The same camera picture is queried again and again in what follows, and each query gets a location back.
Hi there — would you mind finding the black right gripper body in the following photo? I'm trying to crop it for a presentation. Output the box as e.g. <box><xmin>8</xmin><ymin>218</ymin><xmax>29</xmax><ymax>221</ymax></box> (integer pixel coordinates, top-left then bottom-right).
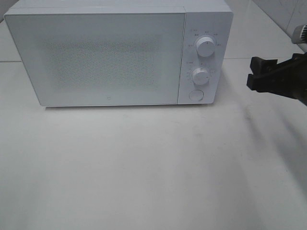
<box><xmin>277</xmin><ymin>53</ymin><xmax>307</xmax><ymax>105</ymax></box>

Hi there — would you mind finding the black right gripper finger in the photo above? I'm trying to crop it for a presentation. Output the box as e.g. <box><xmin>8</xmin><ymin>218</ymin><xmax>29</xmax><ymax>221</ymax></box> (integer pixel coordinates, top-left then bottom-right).
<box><xmin>250</xmin><ymin>57</ymin><xmax>278</xmax><ymax>75</ymax></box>
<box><xmin>247</xmin><ymin>74</ymin><xmax>284</xmax><ymax>95</ymax></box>

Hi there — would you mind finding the white timer knob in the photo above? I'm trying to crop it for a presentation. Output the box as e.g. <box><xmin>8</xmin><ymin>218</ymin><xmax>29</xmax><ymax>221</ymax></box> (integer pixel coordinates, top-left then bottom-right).
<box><xmin>191</xmin><ymin>68</ymin><xmax>211</xmax><ymax>85</ymax></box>

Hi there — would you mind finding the round white door-release button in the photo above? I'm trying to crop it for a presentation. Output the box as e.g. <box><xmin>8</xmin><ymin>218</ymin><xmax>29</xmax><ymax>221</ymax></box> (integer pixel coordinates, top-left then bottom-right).
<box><xmin>189</xmin><ymin>90</ymin><xmax>204</xmax><ymax>102</ymax></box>

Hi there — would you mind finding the white microwave door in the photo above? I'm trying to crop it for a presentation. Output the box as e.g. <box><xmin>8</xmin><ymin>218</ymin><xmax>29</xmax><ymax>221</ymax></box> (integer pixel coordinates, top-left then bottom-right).
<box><xmin>6</xmin><ymin>13</ymin><xmax>185</xmax><ymax>107</ymax></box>

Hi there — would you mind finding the upper white power knob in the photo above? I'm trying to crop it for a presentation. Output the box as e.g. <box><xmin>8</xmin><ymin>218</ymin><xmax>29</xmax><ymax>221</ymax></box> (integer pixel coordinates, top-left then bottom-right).
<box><xmin>195</xmin><ymin>35</ymin><xmax>216</xmax><ymax>57</ymax></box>

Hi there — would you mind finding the white microwave oven body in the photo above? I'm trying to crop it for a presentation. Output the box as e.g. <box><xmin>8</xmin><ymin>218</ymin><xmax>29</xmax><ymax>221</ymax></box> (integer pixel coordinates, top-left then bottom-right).
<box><xmin>4</xmin><ymin>0</ymin><xmax>233</xmax><ymax>106</ymax></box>

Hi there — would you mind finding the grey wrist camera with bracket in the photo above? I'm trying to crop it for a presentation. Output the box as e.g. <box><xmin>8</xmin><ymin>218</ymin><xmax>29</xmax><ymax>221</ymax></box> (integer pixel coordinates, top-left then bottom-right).
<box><xmin>291</xmin><ymin>24</ymin><xmax>307</xmax><ymax>53</ymax></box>

